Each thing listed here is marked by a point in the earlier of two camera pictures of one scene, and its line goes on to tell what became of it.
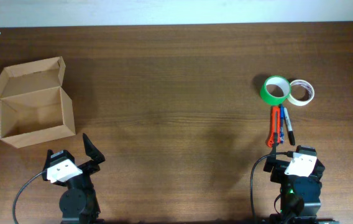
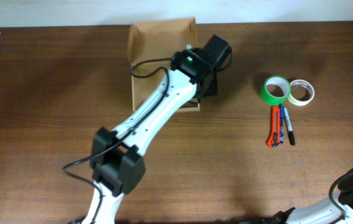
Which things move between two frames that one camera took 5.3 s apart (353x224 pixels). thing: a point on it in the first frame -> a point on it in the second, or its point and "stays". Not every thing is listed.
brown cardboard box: (34, 107) -> (151, 46)
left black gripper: (91, 151) -> (212, 84)
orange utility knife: (276, 126) stays
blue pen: (281, 123) stays
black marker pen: (289, 127) stays
